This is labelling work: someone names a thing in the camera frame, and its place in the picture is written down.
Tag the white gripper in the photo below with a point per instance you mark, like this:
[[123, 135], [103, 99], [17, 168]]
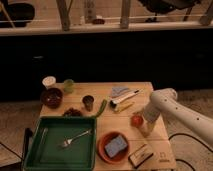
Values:
[[151, 114]]

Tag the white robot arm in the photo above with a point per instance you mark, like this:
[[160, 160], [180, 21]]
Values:
[[165, 100]]

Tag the green cup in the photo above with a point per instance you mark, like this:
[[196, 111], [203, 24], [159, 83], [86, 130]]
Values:
[[68, 86]]

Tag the white cup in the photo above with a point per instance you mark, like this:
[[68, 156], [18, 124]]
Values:
[[49, 81]]

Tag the black wooden brush block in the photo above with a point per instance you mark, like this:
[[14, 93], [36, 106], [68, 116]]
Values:
[[140, 155]]

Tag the yellow banana toy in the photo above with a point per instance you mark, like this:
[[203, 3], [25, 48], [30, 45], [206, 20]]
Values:
[[120, 107]]

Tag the blue sponge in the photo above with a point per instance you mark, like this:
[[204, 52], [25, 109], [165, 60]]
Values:
[[116, 145]]

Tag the orange bowl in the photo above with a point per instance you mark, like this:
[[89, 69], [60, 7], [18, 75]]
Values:
[[106, 138]]

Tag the green pea pod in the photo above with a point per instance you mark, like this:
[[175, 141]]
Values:
[[101, 108]]

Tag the dark red grapes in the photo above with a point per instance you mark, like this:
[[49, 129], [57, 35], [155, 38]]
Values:
[[72, 112]]

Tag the silver fork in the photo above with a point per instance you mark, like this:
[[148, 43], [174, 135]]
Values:
[[68, 141]]

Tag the green plastic tray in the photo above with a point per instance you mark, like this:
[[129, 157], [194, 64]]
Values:
[[45, 153]]

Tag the dark red bowl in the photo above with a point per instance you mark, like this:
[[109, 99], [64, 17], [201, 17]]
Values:
[[51, 97]]

